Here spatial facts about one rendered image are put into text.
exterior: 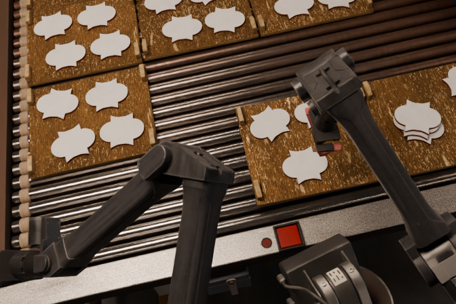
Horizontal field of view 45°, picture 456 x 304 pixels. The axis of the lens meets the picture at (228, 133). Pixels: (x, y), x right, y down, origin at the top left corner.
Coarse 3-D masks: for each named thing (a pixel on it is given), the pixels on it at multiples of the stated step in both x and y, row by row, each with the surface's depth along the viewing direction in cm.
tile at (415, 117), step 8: (408, 104) 168; (416, 104) 168; (424, 104) 167; (400, 112) 167; (408, 112) 167; (416, 112) 166; (424, 112) 166; (432, 112) 166; (400, 120) 165; (408, 120) 165; (416, 120) 165; (424, 120) 165; (432, 120) 164; (440, 120) 164; (408, 128) 164; (416, 128) 163; (424, 128) 163; (432, 128) 164
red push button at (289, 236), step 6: (282, 228) 155; (288, 228) 155; (294, 228) 154; (282, 234) 154; (288, 234) 154; (294, 234) 154; (282, 240) 153; (288, 240) 153; (294, 240) 153; (300, 240) 152; (282, 246) 152; (288, 246) 152
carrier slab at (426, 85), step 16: (448, 64) 178; (384, 80) 177; (400, 80) 176; (416, 80) 176; (432, 80) 175; (384, 96) 174; (400, 96) 173; (416, 96) 173; (432, 96) 172; (448, 96) 172; (384, 112) 171; (448, 112) 169; (384, 128) 168; (448, 128) 166; (400, 144) 164; (416, 144) 164; (432, 144) 163; (448, 144) 163; (416, 160) 161; (432, 160) 161; (448, 160) 160
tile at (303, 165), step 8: (296, 152) 165; (304, 152) 165; (312, 152) 165; (288, 160) 164; (296, 160) 164; (304, 160) 163; (312, 160) 163; (320, 160) 163; (288, 168) 163; (296, 168) 162; (304, 168) 162; (312, 168) 162; (320, 168) 162; (288, 176) 162; (296, 176) 161; (304, 176) 161; (312, 176) 160
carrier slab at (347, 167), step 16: (256, 112) 175; (288, 112) 174; (240, 128) 172; (288, 128) 171; (304, 128) 170; (256, 144) 169; (272, 144) 168; (288, 144) 168; (304, 144) 167; (352, 144) 166; (256, 160) 166; (272, 160) 166; (336, 160) 164; (352, 160) 163; (256, 176) 163; (272, 176) 163; (320, 176) 161; (336, 176) 161; (352, 176) 160; (368, 176) 160; (272, 192) 160; (288, 192) 160; (304, 192) 159; (320, 192) 159
